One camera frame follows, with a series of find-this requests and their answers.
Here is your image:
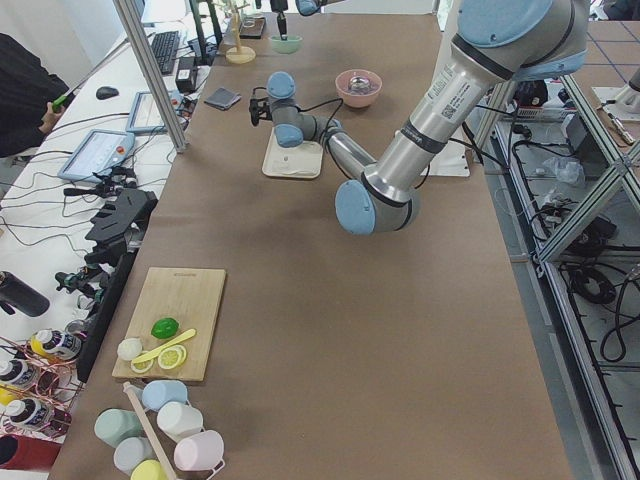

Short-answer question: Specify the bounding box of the wooden mug tree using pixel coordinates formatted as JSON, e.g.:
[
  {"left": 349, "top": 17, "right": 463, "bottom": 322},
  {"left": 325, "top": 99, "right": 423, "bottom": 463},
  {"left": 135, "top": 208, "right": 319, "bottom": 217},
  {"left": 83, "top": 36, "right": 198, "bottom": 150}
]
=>
[{"left": 217, "top": 0, "right": 256, "bottom": 65}]

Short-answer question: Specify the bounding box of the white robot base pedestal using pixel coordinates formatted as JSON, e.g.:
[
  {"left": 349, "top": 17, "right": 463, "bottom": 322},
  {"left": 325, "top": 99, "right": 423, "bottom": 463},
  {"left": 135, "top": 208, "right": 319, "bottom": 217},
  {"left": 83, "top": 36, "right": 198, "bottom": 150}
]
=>
[{"left": 394, "top": 0, "right": 516, "bottom": 178}]

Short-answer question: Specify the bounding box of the yellow plastic knife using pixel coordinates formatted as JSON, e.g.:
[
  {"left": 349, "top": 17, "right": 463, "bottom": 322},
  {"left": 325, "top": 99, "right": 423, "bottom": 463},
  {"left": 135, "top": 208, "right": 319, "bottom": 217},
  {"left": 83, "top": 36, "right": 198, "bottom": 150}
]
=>
[{"left": 132, "top": 328, "right": 197, "bottom": 363}]

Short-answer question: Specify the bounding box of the pink bowl with ice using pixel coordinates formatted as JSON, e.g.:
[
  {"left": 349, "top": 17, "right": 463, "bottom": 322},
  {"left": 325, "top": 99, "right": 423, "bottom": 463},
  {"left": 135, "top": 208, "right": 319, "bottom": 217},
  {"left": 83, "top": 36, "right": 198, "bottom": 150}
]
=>
[{"left": 335, "top": 69, "right": 383, "bottom": 109}]

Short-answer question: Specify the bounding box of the computer mouse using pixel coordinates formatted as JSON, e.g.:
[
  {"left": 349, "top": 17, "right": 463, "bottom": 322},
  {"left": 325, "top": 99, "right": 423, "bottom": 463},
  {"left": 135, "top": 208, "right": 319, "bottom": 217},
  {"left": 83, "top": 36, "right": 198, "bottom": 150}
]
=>
[{"left": 95, "top": 86, "right": 119, "bottom": 100}]

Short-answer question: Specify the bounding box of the aluminium frame post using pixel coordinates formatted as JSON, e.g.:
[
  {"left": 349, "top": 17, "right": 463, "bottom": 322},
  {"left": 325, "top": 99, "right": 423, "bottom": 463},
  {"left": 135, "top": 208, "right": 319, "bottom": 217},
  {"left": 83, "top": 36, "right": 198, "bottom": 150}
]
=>
[{"left": 113, "top": 0, "right": 187, "bottom": 154}]

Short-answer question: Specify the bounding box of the pastel cup rack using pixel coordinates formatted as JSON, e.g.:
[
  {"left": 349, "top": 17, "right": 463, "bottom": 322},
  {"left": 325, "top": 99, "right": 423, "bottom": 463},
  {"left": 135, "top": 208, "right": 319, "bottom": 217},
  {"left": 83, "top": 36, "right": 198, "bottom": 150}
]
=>
[{"left": 94, "top": 380, "right": 226, "bottom": 479}]

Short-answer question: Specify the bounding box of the white garlic bun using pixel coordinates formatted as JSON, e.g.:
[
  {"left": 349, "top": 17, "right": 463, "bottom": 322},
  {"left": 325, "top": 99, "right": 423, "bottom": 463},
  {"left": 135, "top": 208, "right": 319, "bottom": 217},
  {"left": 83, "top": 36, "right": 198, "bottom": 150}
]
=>
[{"left": 117, "top": 337, "right": 143, "bottom": 362}]

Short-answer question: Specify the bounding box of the black glass rack tray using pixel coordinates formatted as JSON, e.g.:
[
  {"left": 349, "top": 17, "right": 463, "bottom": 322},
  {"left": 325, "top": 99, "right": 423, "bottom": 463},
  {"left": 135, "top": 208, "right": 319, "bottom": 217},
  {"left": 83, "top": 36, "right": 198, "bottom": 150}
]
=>
[{"left": 239, "top": 18, "right": 266, "bottom": 39}]

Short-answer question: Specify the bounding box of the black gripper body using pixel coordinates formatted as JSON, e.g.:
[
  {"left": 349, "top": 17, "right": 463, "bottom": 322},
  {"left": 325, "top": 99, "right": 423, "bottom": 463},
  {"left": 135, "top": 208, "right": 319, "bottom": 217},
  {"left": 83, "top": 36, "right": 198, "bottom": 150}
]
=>
[
  {"left": 249, "top": 97, "right": 272, "bottom": 125},
  {"left": 270, "top": 0, "right": 289, "bottom": 30}
]

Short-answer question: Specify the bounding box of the grey folded cloth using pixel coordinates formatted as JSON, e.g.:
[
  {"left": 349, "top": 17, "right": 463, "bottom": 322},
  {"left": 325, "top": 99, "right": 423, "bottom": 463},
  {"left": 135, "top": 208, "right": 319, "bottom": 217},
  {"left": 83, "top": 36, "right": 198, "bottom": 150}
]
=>
[{"left": 204, "top": 87, "right": 241, "bottom": 111}]

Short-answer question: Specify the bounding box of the wooden cutting board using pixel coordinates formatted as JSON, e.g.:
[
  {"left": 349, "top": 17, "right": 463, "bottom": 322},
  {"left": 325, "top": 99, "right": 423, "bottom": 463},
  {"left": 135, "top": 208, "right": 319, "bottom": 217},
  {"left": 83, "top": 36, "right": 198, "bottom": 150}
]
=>
[{"left": 112, "top": 267, "right": 226, "bottom": 383}]

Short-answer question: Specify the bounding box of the metal scoop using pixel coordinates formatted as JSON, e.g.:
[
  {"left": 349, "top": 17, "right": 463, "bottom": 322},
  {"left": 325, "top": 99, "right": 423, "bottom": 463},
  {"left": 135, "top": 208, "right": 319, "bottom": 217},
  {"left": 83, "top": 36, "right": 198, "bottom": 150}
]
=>
[{"left": 348, "top": 75, "right": 372, "bottom": 95}]

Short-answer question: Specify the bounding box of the green bowl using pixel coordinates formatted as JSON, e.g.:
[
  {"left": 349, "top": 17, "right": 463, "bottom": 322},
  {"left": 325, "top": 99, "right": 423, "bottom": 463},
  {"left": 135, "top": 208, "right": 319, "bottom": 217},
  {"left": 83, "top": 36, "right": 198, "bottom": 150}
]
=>
[{"left": 269, "top": 35, "right": 303, "bottom": 54}]

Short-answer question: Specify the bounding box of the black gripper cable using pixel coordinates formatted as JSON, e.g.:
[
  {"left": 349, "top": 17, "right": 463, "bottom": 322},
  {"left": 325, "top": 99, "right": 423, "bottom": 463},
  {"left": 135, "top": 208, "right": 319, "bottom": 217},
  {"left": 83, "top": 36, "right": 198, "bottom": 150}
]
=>
[{"left": 249, "top": 86, "right": 346, "bottom": 114}]

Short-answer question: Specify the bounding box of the lemon slice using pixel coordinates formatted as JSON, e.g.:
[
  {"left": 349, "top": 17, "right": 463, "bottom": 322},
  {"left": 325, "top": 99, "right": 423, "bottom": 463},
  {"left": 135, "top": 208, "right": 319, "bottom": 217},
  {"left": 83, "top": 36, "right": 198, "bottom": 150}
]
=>
[{"left": 157, "top": 344, "right": 187, "bottom": 371}]

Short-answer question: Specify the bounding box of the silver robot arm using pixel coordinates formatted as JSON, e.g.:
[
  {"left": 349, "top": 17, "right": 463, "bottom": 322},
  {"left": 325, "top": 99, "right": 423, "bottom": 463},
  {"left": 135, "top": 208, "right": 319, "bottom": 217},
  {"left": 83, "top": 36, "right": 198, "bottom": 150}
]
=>
[
  {"left": 270, "top": 0, "right": 332, "bottom": 41},
  {"left": 249, "top": 0, "right": 590, "bottom": 235}
]

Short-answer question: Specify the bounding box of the green lime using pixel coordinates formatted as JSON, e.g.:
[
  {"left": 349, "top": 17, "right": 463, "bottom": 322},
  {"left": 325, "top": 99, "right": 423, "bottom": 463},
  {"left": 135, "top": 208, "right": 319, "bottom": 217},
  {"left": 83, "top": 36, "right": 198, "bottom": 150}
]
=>
[{"left": 150, "top": 317, "right": 179, "bottom": 339}]

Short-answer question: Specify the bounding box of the cream rabbit tray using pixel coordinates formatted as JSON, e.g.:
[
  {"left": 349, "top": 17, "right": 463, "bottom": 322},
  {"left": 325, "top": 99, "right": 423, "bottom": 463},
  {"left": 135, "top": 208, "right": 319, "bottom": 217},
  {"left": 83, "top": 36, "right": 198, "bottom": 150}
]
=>
[{"left": 262, "top": 129, "right": 324, "bottom": 180}]

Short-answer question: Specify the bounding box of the black keyboard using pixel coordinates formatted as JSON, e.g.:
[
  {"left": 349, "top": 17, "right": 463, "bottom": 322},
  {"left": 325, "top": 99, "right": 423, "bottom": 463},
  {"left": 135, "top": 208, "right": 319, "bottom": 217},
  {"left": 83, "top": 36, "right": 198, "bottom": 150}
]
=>
[{"left": 151, "top": 31, "right": 180, "bottom": 76}]

